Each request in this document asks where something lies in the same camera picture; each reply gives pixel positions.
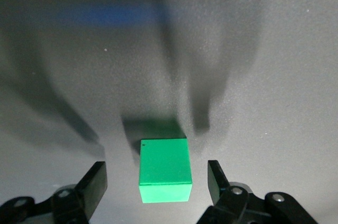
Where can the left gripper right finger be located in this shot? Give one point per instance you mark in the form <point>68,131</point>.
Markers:
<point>215,184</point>

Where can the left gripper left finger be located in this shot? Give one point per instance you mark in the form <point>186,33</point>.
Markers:
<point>92,187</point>

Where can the green cube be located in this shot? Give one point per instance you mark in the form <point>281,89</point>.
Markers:
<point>165,163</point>

